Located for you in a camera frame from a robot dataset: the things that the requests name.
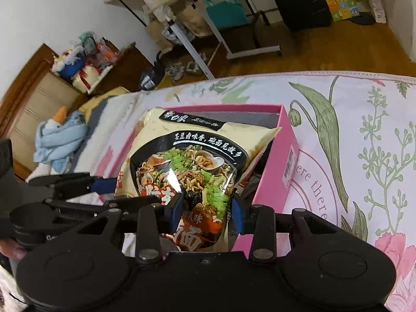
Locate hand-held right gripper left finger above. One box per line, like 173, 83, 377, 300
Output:
76, 192, 188, 265

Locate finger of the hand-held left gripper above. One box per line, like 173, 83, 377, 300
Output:
43, 199, 119, 217
53, 172, 117, 199

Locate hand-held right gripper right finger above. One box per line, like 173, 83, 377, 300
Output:
232, 196, 339, 263

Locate instant noodle packet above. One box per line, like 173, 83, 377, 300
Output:
115, 107, 282, 253

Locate pink cardboard box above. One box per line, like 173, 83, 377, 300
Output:
94, 103, 300, 255

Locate person's left hand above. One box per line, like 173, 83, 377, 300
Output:
0, 238, 28, 261

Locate goose plush toy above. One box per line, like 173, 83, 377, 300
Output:
25, 105, 90, 183

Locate yellow pillow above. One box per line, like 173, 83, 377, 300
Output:
77, 86, 131, 118

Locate wooden headboard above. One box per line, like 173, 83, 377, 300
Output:
0, 43, 89, 183

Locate wooden nightstand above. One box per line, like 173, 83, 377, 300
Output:
87, 42, 154, 94

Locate black floor bag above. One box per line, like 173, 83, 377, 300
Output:
139, 51, 167, 92

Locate blue plush toy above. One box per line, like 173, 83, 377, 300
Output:
53, 43, 87, 79

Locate grey shoe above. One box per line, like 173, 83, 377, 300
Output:
185, 59, 204, 74
165, 61, 186, 81

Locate brown paper bag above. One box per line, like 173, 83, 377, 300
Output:
176, 1, 212, 37

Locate teal tote bag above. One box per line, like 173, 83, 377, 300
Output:
204, 0, 250, 30

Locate black suitcase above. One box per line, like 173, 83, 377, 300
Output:
263, 0, 333, 32

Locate dark floor mat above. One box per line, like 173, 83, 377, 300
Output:
350, 12, 376, 26

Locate colourful gift bag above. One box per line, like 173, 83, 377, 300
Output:
321, 0, 357, 22

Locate white plastic bag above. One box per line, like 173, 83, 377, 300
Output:
367, 0, 388, 24

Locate wire basket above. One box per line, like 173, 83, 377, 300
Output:
85, 37, 118, 73

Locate white metal frame table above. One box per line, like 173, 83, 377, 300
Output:
146, 0, 282, 79

